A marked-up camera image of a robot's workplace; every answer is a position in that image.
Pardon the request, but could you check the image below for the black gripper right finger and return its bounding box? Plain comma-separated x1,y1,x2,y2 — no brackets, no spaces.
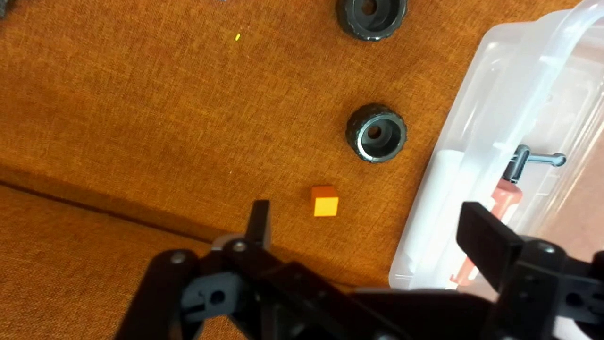
456,202,522,291

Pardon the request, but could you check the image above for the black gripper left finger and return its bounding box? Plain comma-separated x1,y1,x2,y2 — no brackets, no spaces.
245,200,271,247

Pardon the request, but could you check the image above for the clear plastic storage bin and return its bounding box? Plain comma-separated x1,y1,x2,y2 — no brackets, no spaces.
388,0,604,289

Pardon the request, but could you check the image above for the black disc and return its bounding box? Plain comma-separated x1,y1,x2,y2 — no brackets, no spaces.
335,0,407,41
345,102,407,164

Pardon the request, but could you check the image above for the small orange cube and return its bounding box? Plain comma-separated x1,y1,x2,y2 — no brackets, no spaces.
311,185,339,217

